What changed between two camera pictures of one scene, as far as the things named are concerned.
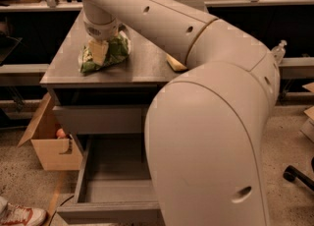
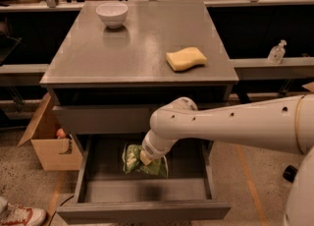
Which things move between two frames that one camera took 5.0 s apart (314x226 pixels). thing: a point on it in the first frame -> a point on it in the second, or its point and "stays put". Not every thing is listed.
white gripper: x=100 y=30 -> x=151 y=149
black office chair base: x=290 y=173 stays put
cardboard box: x=56 y=153 stays put
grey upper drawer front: x=88 y=120 stays put
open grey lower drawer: x=116 y=186 stays put
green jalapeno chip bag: x=118 y=49 -> x=132 y=162
